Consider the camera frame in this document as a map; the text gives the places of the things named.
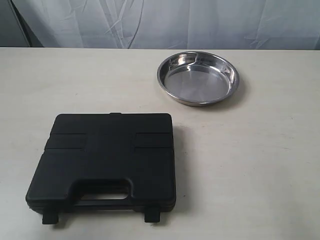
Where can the black plastic tool case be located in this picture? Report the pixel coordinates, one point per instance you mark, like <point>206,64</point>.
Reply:
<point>113,161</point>

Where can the round stainless steel tray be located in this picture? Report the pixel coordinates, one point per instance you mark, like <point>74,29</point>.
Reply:
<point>197,78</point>

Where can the white backdrop curtain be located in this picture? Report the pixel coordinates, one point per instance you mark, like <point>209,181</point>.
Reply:
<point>174,24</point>

